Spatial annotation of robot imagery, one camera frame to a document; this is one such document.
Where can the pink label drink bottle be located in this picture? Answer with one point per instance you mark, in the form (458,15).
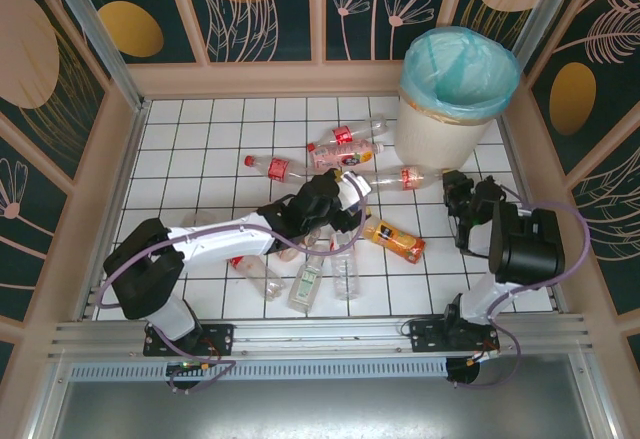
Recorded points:
(340,156)

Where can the clear bottle with red label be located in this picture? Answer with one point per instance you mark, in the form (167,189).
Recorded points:
(410,178)

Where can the cola bottle with red label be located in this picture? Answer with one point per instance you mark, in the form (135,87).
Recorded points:
(345,134)
(277,168)

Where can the orange juice bottle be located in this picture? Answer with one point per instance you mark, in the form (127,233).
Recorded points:
(395,241)

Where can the white plastic waste bin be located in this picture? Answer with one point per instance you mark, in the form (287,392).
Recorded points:
(430,139)

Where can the clear water bottle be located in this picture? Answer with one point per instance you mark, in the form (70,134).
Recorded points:
(346,274)

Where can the clear bottle with green label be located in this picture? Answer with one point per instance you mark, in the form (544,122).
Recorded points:
(305,286)

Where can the crushed clear bottle red label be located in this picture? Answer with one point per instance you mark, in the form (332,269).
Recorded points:
(260,274)

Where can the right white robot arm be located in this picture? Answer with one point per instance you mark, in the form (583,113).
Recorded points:
(530,254)

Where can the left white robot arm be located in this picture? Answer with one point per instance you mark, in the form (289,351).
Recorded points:
(220,246)

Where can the white trash bin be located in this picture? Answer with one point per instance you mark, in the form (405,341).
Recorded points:
(465,69)

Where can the aluminium mounting rail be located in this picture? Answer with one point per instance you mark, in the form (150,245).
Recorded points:
(325,334)

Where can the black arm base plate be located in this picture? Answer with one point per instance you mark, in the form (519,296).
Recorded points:
(425,331)
(220,334)

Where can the aluminium frame post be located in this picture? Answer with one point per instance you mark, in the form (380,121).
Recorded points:
(100,44)
(550,14)

